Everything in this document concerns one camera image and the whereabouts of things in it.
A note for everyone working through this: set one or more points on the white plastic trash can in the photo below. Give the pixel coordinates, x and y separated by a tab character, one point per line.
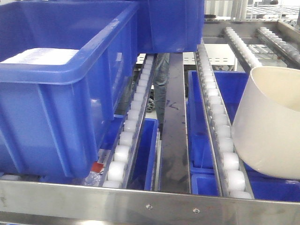
266	127

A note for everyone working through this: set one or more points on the blue bin lower centre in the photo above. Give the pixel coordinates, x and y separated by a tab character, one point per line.
142	175

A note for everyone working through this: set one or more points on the blue bin lower right layer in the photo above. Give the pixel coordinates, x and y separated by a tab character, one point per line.
231	85

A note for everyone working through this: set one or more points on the person in grey trousers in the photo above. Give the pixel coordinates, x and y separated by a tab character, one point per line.
160	78

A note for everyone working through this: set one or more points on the left white roller track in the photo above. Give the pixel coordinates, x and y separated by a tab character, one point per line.
120	163

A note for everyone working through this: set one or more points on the white roller track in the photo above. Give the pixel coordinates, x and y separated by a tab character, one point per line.
243	54
231	176
120	163

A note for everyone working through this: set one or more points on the blue crate rear centre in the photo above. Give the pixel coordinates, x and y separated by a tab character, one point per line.
169	26

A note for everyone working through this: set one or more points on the large blue crate front left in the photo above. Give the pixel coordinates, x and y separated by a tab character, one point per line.
53	117

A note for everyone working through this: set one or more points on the middle white roller track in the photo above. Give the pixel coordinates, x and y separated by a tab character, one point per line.
231	176

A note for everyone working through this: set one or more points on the rear white roller track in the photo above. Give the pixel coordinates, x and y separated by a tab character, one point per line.
243	54

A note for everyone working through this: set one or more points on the white contents in crate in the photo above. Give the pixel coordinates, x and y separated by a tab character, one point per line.
42	56

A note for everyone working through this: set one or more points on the far right roller track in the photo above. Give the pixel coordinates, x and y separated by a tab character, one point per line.
285	51

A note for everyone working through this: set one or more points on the dark steel centre rail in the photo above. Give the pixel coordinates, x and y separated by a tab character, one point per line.
175	173

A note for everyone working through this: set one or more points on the steel flow rack frame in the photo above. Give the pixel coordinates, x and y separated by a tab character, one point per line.
29	202

